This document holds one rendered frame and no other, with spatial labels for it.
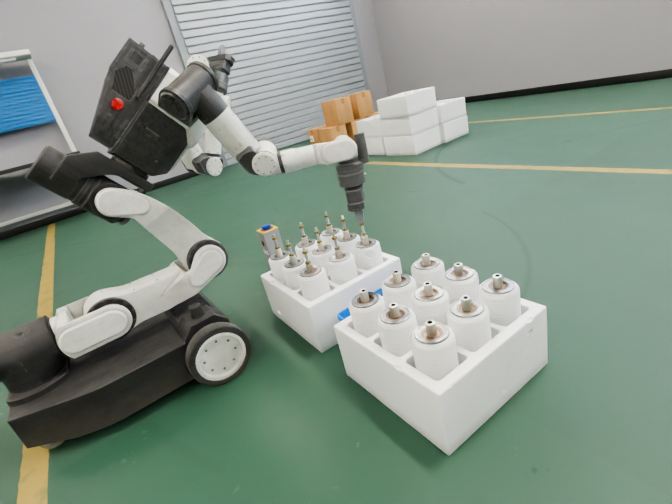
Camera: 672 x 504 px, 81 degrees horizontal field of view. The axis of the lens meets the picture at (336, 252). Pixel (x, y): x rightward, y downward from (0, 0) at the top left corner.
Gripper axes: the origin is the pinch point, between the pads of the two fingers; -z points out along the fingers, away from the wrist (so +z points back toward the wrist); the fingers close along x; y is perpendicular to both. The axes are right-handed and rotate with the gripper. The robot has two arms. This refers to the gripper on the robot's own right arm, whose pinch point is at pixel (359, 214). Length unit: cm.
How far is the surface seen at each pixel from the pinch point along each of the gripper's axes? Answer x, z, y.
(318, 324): 25.3, -25.9, -16.9
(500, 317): 44, -17, 35
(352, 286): 15.0, -19.5, -5.3
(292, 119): -545, 4, -154
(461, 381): 62, -20, 22
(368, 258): 4.7, -15.1, 0.5
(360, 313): 42.8, -12.4, 0.9
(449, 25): -587, 82, 116
